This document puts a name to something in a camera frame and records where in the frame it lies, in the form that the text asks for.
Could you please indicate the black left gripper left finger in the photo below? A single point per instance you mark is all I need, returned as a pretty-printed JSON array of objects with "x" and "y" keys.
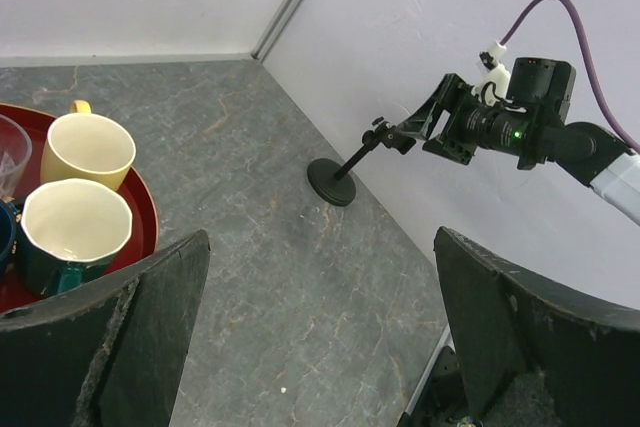
[{"x": 110, "y": 352}]

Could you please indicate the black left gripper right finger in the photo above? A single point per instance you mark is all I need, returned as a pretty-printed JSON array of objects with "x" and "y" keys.
[{"x": 507, "y": 321}]

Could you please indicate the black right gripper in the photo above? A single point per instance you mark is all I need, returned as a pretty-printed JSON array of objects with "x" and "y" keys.
[{"x": 525, "y": 122}]

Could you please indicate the black phone stand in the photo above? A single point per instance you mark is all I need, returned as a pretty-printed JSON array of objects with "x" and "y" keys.
[{"x": 331, "y": 180}]

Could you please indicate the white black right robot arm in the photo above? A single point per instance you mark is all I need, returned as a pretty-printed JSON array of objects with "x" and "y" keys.
[{"x": 597, "y": 159}]

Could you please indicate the red round tray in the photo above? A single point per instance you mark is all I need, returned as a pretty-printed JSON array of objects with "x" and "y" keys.
[{"x": 145, "y": 228}]

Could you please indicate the green mug cream inside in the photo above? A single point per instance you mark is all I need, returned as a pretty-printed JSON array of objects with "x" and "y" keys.
[{"x": 69, "y": 233}]

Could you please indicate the dark blue mug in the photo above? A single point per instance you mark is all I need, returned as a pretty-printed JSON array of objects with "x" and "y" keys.
[{"x": 8, "y": 225}]

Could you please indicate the yellow mug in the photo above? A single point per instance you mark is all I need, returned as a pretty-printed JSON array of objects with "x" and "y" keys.
[{"x": 85, "y": 145}]

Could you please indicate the clear drinking glass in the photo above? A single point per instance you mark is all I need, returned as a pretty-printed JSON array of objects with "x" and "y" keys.
[{"x": 16, "y": 150}]

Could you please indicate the aluminium frame corner post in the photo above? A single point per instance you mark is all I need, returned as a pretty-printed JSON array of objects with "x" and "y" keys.
[{"x": 275, "y": 28}]

